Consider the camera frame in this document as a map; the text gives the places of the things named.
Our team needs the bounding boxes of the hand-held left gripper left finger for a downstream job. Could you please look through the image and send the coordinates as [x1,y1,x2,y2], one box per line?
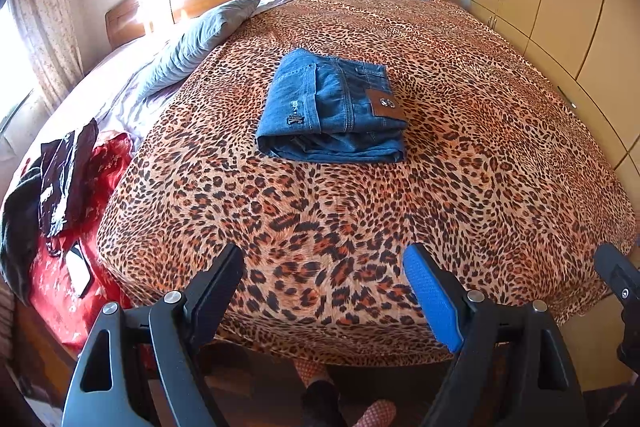
[62,243,245,427]

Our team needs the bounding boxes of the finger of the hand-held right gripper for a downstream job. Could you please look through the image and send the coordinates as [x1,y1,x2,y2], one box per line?
[593,242,640,367]

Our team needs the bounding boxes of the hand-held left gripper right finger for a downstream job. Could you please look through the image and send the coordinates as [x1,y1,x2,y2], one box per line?
[403,242,587,427]

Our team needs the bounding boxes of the blue denim pants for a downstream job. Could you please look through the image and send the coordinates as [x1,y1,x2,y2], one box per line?
[255,48,410,165]

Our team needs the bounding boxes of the leopard print blanket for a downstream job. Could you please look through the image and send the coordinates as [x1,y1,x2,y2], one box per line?
[95,0,638,365]

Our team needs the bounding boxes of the pink patterned slipper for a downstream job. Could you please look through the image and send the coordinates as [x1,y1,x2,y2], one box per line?
[350,399,397,427]

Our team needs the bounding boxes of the black phone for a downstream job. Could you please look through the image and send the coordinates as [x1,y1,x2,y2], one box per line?
[65,242,94,299]

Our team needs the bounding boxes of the person's leg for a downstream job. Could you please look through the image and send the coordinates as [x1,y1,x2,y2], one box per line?
[294,359,349,427]

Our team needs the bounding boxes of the red patterned quilt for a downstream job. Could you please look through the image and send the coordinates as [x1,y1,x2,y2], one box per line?
[27,130,146,355]

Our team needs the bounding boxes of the black patterned garment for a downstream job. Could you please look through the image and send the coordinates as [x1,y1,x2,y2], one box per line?
[39,118,100,238]

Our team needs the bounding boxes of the lilac bed sheet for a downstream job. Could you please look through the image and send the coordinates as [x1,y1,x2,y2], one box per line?
[22,0,298,172]

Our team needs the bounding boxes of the dark grey garment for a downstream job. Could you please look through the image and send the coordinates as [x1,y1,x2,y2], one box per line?
[0,167,46,306]

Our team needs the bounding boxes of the plain grey blue pillow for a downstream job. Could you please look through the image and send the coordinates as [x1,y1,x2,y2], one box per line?
[132,0,261,100]

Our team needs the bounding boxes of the floral curtain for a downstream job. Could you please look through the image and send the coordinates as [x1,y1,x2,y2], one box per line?
[10,0,86,114]

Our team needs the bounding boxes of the wooden bed frame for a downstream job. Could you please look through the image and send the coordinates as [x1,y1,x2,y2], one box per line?
[14,307,82,408]

